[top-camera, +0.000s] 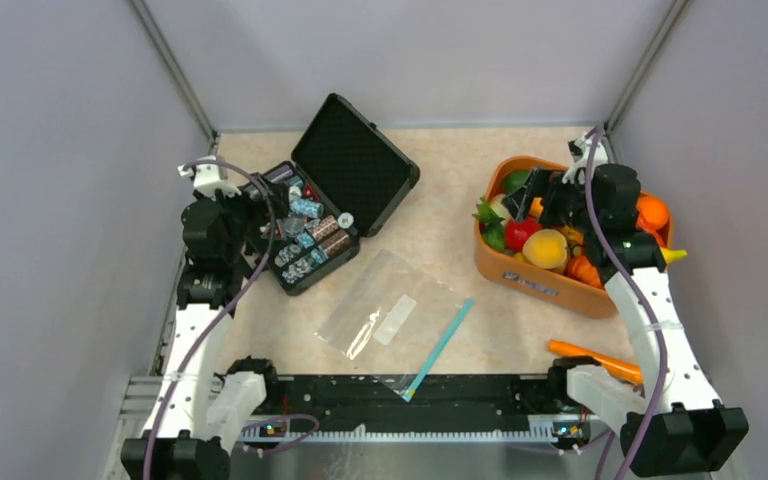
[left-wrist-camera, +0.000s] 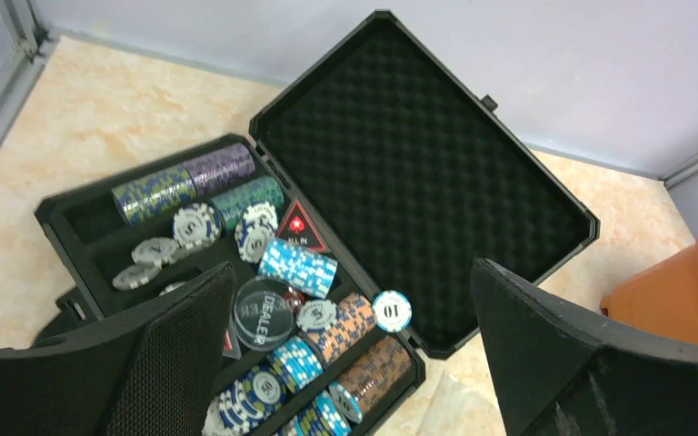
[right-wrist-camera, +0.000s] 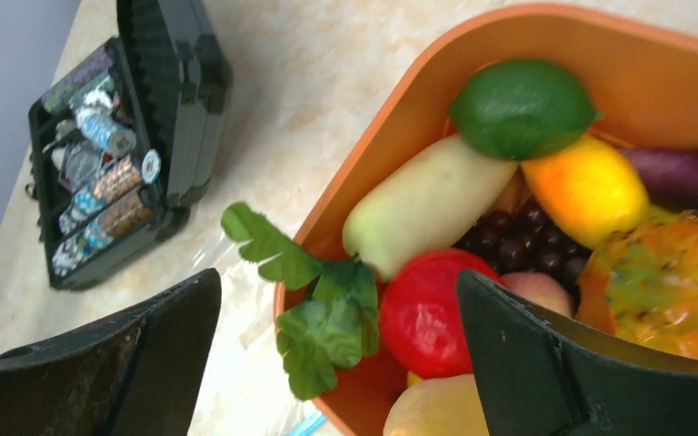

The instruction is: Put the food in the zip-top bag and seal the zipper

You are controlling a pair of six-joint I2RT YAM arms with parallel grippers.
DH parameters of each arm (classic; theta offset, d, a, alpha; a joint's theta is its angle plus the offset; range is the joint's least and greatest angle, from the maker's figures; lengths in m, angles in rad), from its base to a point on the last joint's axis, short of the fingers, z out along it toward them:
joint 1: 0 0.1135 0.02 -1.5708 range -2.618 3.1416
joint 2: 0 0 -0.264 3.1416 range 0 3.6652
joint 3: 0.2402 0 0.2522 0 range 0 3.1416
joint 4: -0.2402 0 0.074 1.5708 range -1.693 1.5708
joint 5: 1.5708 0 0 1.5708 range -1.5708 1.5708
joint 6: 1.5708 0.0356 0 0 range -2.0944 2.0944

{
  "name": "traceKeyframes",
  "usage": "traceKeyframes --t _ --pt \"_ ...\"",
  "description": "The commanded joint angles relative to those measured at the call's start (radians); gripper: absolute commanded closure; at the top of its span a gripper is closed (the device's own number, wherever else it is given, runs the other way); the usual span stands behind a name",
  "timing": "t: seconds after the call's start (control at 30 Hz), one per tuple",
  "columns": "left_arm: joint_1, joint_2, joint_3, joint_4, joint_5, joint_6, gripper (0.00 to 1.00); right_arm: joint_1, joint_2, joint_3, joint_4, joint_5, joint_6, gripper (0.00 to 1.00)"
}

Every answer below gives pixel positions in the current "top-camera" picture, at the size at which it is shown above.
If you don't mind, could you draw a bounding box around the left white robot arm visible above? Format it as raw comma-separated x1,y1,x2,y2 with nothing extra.
120,166,281,479

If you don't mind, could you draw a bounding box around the green lime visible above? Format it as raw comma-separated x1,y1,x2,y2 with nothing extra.
501,170,530,195

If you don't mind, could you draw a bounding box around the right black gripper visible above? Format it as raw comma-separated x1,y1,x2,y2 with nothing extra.
501,166,601,237

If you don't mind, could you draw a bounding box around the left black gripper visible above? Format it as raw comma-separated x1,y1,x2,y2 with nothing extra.
194,171,289,262

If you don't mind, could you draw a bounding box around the orange tangerine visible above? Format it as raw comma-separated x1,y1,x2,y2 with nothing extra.
637,195,671,231

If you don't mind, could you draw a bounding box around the white radish with leaves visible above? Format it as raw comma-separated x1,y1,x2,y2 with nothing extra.
473,194,511,252

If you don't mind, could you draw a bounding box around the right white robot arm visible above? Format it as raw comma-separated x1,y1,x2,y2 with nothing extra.
503,164,749,479

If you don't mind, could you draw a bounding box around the orange carrot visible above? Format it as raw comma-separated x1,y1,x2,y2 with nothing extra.
547,339,643,386

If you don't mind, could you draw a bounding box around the clear zip top bag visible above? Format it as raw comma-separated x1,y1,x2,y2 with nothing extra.
316,250,474,403

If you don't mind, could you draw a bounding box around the white blue poker chip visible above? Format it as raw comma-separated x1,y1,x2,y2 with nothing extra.
337,212,354,229

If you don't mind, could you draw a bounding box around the orange plastic basket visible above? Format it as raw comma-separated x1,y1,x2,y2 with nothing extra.
473,156,674,319

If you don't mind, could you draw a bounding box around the red apple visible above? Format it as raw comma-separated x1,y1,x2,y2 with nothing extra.
504,216,542,252

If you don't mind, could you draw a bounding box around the yellow orange peach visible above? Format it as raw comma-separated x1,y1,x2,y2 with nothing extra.
522,229,569,273

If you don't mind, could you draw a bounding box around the black poker chip case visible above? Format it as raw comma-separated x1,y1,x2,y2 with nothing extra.
261,93,420,296

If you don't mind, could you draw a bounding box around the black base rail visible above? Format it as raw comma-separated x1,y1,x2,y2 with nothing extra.
214,357,606,455

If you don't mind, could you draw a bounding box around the yellow banana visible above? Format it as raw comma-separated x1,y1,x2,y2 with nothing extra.
660,247,688,265

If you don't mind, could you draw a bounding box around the small orange pumpkin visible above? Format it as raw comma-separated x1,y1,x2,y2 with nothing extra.
566,255,603,289

